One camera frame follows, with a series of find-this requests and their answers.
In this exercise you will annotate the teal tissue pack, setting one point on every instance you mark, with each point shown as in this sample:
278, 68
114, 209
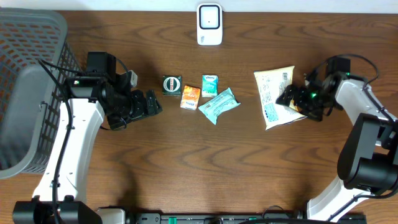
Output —
209, 86

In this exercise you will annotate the yellow snack bag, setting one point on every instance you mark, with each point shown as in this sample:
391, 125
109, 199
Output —
271, 84

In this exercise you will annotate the orange tissue pack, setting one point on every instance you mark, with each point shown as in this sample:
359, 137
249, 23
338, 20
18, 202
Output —
190, 98

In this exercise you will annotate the teal wet wipe packet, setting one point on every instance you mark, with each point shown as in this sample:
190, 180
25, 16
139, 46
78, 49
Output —
223, 102

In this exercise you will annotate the white barcode scanner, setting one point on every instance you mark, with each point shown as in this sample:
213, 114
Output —
209, 24

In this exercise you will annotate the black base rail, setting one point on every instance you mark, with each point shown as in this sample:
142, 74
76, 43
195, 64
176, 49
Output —
233, 218

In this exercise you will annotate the grey plastic basket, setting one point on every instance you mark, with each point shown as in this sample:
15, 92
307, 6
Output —
30, 100

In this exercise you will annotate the green round logo box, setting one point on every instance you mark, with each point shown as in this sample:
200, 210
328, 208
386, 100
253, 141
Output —
172, 85

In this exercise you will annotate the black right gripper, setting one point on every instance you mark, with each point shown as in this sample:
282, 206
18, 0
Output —
314, 114

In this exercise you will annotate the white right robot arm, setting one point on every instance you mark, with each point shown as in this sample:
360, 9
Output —
367, 165

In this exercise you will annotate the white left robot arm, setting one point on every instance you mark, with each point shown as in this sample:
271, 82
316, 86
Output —
98, 94

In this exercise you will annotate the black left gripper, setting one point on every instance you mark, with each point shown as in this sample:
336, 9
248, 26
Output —
138, 97

